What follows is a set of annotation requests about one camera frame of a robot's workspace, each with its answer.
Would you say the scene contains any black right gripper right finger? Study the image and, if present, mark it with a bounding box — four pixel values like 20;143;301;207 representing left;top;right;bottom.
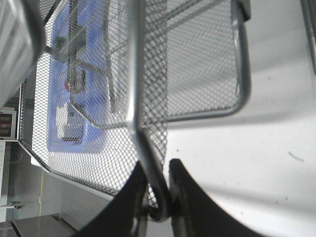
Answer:
169;159;262;237

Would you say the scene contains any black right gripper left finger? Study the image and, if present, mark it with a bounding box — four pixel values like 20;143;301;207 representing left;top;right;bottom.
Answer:
74;162;148;237

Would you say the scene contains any silver mesh tray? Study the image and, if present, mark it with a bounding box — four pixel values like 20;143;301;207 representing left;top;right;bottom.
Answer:
18;0;171;221
69;0;252;129

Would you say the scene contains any red emergency stop button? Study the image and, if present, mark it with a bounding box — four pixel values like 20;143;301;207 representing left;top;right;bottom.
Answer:
64;70;86;94

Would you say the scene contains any white electrical block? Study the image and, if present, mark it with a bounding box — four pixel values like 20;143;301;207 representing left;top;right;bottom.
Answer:
56;103;85;142

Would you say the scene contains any blue plastic tray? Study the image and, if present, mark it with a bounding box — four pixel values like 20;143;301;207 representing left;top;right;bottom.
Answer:
47;0;115;153

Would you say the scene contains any silver mesh bottom tray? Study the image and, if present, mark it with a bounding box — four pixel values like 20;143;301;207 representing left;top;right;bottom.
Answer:
69;0;252;129

